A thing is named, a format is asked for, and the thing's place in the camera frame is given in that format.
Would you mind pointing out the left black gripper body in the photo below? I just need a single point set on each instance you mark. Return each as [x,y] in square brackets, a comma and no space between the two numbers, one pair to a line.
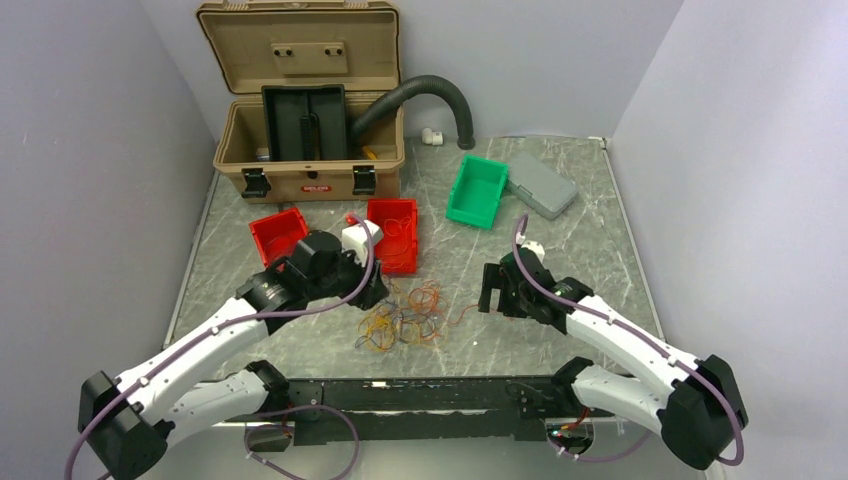
[348,274]

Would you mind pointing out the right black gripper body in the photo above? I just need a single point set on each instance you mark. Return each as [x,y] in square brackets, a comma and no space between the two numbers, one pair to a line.
[515,300]

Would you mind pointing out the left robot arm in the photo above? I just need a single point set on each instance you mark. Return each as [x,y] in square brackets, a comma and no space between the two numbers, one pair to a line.
[131,420]

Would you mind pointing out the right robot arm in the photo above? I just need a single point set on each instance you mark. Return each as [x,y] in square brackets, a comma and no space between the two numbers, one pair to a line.
[694,405]

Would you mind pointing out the red bin centre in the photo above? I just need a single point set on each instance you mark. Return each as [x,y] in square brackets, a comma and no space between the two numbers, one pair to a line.
[398,220]

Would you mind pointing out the red bin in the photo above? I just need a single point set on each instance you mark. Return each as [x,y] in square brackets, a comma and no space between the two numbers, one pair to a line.
[398,220]
[276,235]

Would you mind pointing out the green plastic bin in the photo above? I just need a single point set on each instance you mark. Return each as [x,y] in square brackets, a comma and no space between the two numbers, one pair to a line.
[475,197]

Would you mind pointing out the red bin left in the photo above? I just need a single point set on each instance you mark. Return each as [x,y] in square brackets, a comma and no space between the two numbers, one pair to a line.
[276,235]

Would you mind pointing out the grey plastic case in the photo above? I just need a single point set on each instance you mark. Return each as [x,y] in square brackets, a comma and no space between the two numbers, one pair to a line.
[539,186]

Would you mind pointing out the yellow tool in toolbox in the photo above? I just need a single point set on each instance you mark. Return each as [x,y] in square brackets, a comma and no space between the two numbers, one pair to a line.
[369,154]

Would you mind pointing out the white pipe fitting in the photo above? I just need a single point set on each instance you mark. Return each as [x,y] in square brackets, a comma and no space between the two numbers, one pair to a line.
[431,137]

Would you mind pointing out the black toolbox tray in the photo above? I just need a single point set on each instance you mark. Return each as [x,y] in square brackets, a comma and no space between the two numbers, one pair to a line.
[306,123]

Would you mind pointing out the tan open toolbox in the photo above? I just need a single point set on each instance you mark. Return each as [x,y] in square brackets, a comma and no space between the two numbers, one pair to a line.
[300,73]

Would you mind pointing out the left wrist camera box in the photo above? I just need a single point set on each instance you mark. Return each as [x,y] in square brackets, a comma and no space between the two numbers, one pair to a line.
[354,238]

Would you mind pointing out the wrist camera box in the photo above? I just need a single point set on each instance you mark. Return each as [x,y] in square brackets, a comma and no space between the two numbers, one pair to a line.
[354,238]
[532,249]

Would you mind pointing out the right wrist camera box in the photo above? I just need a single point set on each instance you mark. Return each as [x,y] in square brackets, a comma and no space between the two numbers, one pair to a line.
[532,249]

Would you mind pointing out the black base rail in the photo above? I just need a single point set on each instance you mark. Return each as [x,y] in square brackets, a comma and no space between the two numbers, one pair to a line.
[522,408]

